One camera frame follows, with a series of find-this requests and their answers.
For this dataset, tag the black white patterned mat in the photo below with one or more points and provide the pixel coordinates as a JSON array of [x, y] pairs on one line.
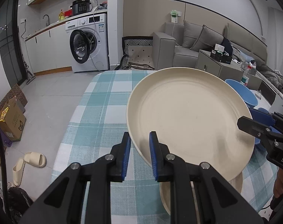
[[139, 53]]

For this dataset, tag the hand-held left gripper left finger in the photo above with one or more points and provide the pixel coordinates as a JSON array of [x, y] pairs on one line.
[[125, 158]]

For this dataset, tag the grey side cabinet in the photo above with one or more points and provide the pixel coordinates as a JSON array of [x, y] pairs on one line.
[[216, 67]]

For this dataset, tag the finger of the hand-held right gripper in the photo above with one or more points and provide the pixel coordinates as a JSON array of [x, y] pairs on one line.
[[262, 117], [251, 124]]

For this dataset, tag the dark jacket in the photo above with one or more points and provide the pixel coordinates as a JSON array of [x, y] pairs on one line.
[[227, 45]]

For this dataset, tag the person's right hand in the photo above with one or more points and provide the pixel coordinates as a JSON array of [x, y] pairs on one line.
[[280, 184]]

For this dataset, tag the blue bowl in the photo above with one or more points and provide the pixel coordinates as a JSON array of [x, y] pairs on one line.
[[260, 144], [244, 95]]

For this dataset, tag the black box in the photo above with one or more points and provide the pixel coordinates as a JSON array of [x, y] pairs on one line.
[[221, 58]]

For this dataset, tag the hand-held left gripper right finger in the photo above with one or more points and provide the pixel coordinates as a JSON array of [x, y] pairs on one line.
[[153, 158]]

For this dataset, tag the grey floor mop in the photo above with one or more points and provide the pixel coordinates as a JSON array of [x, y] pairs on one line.
[[29, 79]]

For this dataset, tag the red container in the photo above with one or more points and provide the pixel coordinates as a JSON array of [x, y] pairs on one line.
[[68, 14]]

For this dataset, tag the grey tissue box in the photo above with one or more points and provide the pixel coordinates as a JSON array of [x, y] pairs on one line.
[[252, 71]]

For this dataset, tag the black bin bag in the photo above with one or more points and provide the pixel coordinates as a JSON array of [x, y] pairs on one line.
[[17, 203]]

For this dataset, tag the white tall appliance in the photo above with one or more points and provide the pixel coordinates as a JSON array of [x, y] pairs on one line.
[[281, 105]]

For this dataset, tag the yellow bottle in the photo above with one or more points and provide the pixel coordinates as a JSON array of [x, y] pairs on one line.
[[61, 16]]

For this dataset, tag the black kitchen faucet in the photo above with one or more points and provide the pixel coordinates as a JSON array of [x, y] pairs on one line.
[[48, 21]]

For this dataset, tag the black framed glass door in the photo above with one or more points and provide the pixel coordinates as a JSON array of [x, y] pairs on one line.
[[10, 39]]

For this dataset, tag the black pressure cooker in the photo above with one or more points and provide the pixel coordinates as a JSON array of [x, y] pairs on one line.
[[80, 7]]

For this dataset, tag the small white box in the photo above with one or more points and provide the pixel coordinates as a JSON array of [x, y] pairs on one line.
[[218, 47]]

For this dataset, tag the white washing machine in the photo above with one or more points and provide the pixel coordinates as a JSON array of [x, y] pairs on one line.
[[99, 51]]

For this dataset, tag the teal checked tablecloth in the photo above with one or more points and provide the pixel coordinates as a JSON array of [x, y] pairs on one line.
[[104, 102]]

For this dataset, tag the grey blanket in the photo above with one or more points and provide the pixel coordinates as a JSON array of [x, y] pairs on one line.
[[272, 74]]

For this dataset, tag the brown patterned box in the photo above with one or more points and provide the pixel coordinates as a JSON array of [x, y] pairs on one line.
[[17, 94]]

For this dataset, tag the grey sofa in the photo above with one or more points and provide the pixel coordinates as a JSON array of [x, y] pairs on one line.
[[163, 51]]

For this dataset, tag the beige slipper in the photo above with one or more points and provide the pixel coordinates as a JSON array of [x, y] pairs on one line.
[[18, 172], [35, 159]]

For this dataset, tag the grey cushion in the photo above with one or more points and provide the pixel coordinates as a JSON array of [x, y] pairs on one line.
[[207, 39], [190, 35]]

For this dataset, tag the cardboard box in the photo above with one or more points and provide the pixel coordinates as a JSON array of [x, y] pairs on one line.
[[12, 123]]

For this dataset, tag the cream plate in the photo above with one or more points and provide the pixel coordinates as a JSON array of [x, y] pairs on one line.
[[190, 116], [237, 184]]

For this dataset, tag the red capped water bottle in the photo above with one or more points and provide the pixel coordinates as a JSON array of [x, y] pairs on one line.
[[245, 79]]

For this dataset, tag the green wall charger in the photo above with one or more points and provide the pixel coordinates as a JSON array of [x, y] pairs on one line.
[[175, 16]]

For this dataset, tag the white kitchen base cabinet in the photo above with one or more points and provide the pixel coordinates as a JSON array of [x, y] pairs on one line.
[[52, 51]]

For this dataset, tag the white wall outlet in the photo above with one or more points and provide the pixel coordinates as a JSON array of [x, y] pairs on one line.
[[23, 20]]

